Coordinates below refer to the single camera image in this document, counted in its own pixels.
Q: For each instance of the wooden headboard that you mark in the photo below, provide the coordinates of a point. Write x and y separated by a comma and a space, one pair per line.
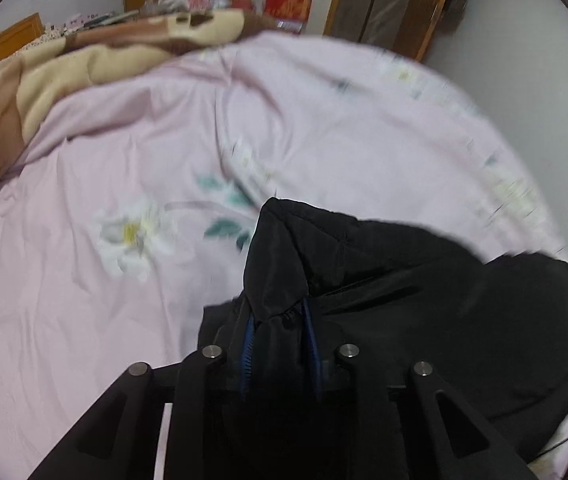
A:
9, 40

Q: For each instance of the black padded jacket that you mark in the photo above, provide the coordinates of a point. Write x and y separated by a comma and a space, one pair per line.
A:
413, 300

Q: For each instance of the wooden mesh door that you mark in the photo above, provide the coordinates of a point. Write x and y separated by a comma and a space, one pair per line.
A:
388, 0

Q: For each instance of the large red gift box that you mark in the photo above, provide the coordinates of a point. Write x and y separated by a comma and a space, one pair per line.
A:
288, 6

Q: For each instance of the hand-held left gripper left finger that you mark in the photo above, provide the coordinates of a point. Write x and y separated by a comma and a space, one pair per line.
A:
246, 360

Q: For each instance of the beige brown fleece blanket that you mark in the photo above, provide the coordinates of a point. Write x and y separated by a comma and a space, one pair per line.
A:
64, 65

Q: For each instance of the pink floral bedsheet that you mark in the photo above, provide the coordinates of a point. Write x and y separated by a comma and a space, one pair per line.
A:
164, 135

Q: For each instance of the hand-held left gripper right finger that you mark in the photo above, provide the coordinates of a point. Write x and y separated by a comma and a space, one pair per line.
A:
314, 355

